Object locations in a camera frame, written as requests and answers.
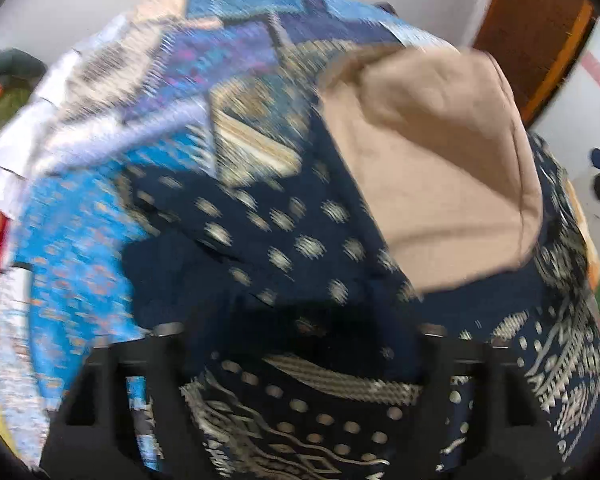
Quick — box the green and dark clutter pile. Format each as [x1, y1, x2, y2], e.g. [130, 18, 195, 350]
[0, 49, 47, 129]

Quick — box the white damaged board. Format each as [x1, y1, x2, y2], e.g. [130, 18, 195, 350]
[531, 20, 600, 255]

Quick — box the navy patterned hoodie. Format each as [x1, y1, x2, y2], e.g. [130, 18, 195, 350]
[121, 46, 600, 479]

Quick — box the beige orange fleece blanket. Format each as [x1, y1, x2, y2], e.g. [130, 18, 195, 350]
[566, 180, 600, 326]

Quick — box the brown wooden door frame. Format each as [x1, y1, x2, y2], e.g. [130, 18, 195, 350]
[472, 0, 597, 126]

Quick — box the blue patchwork bedspread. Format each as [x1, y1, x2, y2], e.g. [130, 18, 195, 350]
[0, 0, 437, 466]

